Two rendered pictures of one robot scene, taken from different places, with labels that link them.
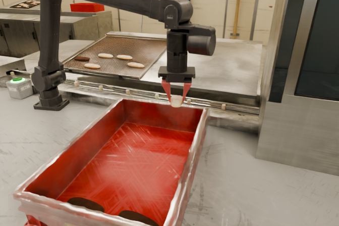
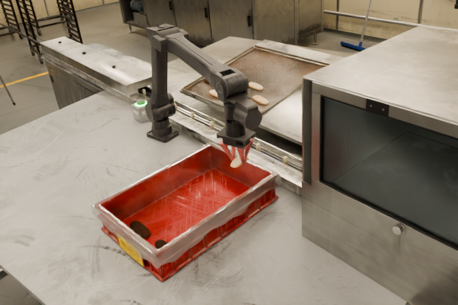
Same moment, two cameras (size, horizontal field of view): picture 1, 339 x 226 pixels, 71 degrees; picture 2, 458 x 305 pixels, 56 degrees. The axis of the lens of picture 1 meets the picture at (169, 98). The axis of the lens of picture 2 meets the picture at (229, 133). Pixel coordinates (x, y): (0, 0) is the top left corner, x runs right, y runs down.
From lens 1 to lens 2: 0.80 m
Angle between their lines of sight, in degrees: 29
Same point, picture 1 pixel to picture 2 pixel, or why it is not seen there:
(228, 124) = not seen: hidden behind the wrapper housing
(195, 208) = (211, 256)
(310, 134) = (337, 225)
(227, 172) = (262, 239)
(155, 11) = (212, 83)
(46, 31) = (155, 71)
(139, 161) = (198, 208)
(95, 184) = (155, 216)
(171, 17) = (220, 92)
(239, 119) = not seen: hidden behind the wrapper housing
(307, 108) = (330, 197)
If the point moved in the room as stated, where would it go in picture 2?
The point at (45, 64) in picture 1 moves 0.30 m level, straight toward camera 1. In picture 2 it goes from (155, 98) to (140, 135)
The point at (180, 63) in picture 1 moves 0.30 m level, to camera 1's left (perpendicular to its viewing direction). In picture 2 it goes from (232, 129) to (150, 114)
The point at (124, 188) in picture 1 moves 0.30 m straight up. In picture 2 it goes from (172, 225) to (157, 139)
